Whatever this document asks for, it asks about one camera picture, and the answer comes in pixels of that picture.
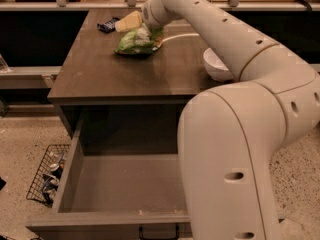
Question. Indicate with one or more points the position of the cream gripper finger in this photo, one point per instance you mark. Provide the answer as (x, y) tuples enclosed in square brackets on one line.
[(129, 22)]

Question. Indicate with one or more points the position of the green rice chip bag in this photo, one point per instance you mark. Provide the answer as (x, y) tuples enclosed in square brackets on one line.
[(140, 41)]

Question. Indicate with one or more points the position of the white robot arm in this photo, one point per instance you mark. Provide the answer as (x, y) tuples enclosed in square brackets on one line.
[(227, 134)]

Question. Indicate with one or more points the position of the grey drawer cabinet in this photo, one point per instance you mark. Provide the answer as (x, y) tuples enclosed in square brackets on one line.
[(127, 104)]

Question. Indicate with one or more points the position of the open grey top drawer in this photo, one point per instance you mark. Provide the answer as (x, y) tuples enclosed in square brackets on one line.
[(121, 173)]

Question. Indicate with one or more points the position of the dark blue snack bar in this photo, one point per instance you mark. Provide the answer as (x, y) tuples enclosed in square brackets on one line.
[(108, 26)]

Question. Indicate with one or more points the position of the white bowl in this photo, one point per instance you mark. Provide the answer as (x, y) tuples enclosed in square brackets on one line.
[(215, 67)]

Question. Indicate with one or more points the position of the metal rail frame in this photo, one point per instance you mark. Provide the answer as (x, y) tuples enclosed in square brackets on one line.
[(47, 29)]

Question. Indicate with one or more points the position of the cans in wire basket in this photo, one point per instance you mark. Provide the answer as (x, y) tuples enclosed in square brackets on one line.
[(52, 176)]

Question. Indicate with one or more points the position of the black wire basket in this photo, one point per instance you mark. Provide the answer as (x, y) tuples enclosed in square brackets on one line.
[(34, 192)]

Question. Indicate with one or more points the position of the black drawer handle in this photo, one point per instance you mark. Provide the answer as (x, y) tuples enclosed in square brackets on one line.
[(161, 233)]

